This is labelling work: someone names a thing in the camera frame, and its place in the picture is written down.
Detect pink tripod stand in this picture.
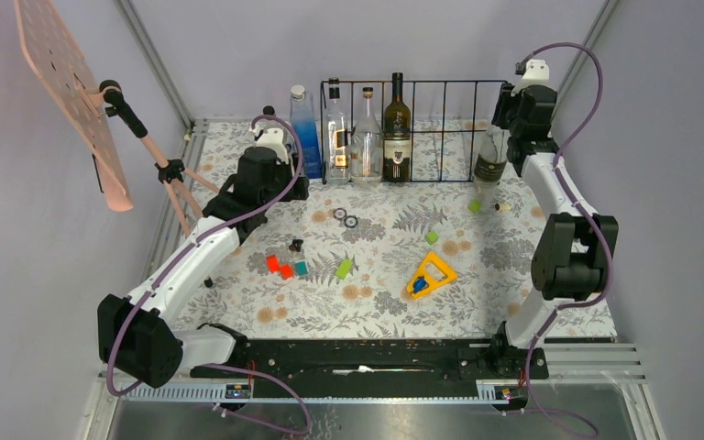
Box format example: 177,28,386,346
99,80,215,236

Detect blue glass bottle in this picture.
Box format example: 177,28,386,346
290,84,323,179

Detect long green block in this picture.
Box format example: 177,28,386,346
335,258,356,280

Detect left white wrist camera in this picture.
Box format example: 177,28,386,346
255,127,292,164

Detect teal block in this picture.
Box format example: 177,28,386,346
294,261,309,276

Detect small black knob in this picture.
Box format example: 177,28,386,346
289,239,303,252

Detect pink pegboard panel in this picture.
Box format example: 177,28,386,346
13,0,134,212

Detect clear bottle cork stopper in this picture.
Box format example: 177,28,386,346
351,86,383,182

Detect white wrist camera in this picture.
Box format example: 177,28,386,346
255,127,292,164
511,59,550,96

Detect poker chip fifty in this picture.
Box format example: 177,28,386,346
343,215,358,228

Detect red block pair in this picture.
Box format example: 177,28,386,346
266,255,294,280

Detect green cube centre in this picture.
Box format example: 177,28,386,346
424,231,439,245

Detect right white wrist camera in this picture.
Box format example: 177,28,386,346
511,59,550,96

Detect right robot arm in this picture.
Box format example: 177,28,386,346
484,82,619,378

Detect clear bottle black cap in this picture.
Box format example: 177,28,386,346
324,77,350,184

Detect dark green wine bottle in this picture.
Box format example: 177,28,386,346
382,72,412,183

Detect floral table mat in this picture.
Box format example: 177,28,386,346
156,117,617,341

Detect clear bottle gold band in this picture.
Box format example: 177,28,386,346
253,119,294,153

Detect green cube near rack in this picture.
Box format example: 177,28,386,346
467,200,482,214

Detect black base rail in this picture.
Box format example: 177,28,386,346
191,336,551,402

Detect poker chip ten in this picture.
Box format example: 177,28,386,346
334,208,349,222

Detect yellow triangle frame toy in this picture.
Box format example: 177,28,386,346
406,251,458,299

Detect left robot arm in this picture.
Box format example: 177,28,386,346
96,146,308,396

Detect black wire wine rack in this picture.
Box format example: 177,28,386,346
316,79,503,183

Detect clear bottle black label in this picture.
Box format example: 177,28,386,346
473,126,508,192

